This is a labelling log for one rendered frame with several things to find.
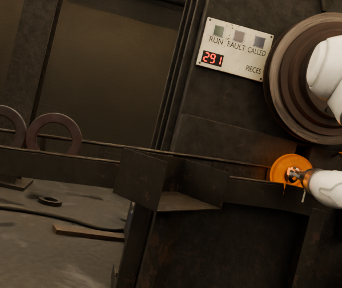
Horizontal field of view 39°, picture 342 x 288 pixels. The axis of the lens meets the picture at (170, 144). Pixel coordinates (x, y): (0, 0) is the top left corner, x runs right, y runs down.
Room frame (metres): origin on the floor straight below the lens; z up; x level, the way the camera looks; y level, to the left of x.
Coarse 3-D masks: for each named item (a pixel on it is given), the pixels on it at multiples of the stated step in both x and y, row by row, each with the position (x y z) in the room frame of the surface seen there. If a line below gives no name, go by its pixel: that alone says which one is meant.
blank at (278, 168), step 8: (280, 160) 1.74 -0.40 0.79; (288, 160) 1.74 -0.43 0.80; (296, 160) 1.74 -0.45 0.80; (304, 160) 1.75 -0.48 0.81; (272, 168) 1.75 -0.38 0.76; (280, 168) 1.74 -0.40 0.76; (304, 168) 1.75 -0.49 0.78; (312, 168) 1.75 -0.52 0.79; (272, 176) 1.74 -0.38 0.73; (280, 176) 1.74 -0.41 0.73; (296, 184) 1.75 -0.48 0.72
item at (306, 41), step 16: (304, 32) 1.70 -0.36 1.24; (320, 32) 1.70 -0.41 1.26; (336, 32) 1.69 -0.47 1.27; (288, 48) 1.70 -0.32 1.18; (304, 48) 1.68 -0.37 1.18; (288, 64) 1.70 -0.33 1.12; (288, 80) 1.69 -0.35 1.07; (288, 96) 1.70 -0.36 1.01; (304, 112) 1.69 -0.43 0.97; (320, 128) 1.72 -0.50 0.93; (336, 128) 1.72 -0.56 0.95
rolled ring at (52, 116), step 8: (40, 120) 1.63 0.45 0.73; (48, 120) 1.63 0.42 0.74; (56, 120) 1.63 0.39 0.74; (64, 120) 1.64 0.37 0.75; (72, 120) 1.64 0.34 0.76; (32, 128) 1.62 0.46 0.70; (40, 128) 1.63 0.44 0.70; (72, 128) 1.64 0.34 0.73; (32, 136) 1.62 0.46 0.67; (72, 136) 1.64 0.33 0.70; (80, 136) 1.65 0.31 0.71; (32, 144) 1.62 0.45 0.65; (72, 144) 1.64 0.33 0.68; (80, 144) 1.65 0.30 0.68; (72, 152) 1.64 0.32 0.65
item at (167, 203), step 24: (120, 168) 1.43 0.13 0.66; (144, 168) 1.35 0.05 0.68; (168, 168) 1.57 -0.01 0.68; (192, 168) 1.58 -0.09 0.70; (120, 192) 1.41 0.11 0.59; (144, 192) 1.33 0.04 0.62; (168, 192) 1.57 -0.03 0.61; (192, 192) 1.56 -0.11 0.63; (216, 192) 1.49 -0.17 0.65; (168, 216) 1.42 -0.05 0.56; (168, 240) 1.44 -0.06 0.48; (144, 264) 1.46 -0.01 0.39; (168, 264) 1.45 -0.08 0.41
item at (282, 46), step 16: (320, 16) 1.72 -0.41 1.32; (336, 16) 1.73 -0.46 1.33; (288, 32) 1.71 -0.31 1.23; (272, 64) 1.71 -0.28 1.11; (272, 80) 1.71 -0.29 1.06; (272, 96) 1.71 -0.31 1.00; (288, 112) 1.72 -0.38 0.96; (288, 128) 1.78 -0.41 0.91; (304, 128) 1.73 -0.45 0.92; (336, 144) 1.75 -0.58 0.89
